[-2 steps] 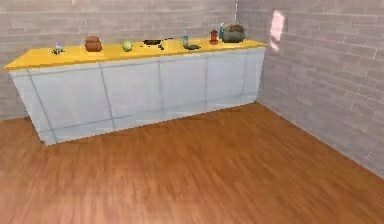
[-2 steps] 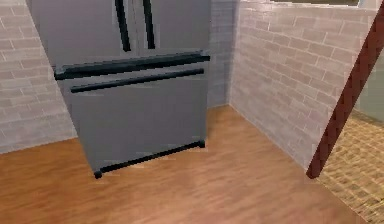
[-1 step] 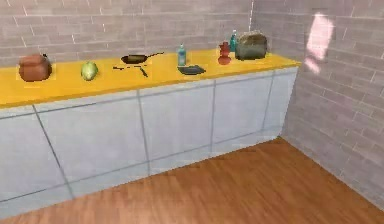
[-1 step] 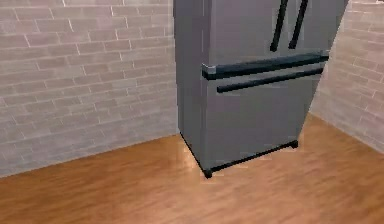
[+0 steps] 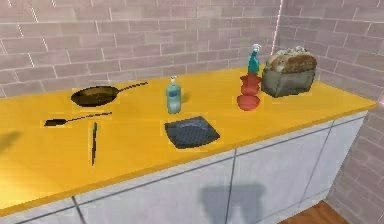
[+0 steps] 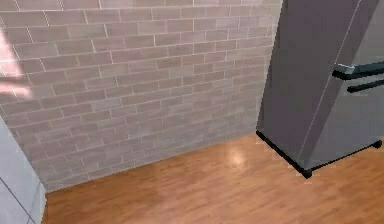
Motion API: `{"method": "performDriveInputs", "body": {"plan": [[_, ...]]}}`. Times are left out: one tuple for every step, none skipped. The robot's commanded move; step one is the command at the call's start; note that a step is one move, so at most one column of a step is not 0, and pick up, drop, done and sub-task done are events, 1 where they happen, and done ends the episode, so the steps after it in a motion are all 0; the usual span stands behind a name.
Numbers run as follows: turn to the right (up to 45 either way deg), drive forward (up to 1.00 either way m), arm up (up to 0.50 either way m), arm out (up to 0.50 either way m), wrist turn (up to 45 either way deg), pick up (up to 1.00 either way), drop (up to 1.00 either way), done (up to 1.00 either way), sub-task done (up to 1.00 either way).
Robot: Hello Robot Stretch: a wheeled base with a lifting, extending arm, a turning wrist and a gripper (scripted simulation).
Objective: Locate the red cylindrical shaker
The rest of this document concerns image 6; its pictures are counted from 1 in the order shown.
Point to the grey fridge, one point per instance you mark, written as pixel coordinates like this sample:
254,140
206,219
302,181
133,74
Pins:
300,83

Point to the white cupboard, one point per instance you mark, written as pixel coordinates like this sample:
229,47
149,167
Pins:
15,186

